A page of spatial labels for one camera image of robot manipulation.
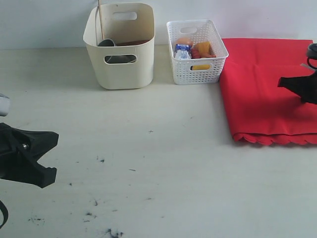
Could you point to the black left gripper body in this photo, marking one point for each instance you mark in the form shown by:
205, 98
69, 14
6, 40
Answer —
10, 139

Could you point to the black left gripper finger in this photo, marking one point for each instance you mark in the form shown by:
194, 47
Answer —
25, 169
303, 86
36, 143

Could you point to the red tablecloth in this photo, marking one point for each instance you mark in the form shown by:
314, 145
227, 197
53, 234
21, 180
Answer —
257, 109

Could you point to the yellow cheese wedge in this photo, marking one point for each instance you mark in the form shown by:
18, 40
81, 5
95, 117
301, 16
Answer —
204, 48

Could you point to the yellow lemon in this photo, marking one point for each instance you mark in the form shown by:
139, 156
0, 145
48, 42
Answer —
201, 67

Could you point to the red sausage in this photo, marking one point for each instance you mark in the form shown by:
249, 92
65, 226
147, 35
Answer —
195, 54

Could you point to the stainless steel cup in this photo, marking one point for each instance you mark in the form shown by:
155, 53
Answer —
117, 59

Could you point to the wooden chopstick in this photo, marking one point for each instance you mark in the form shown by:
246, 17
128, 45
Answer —
101, 19

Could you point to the small milk carton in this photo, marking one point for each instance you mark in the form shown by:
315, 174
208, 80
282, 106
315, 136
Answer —
182, 52

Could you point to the brown egg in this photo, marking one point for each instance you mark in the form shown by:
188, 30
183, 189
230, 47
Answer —
184, 41

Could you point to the brown wooden plate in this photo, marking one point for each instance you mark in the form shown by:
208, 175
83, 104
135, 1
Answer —
132, 43

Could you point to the orange fried chicken piece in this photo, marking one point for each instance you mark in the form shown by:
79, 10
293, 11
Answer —
207, 55

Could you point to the white lattice plastic basket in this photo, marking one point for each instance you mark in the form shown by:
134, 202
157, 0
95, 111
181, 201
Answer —
198, 31

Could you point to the cream plastic bin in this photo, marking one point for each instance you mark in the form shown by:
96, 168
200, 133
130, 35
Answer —
122, 22

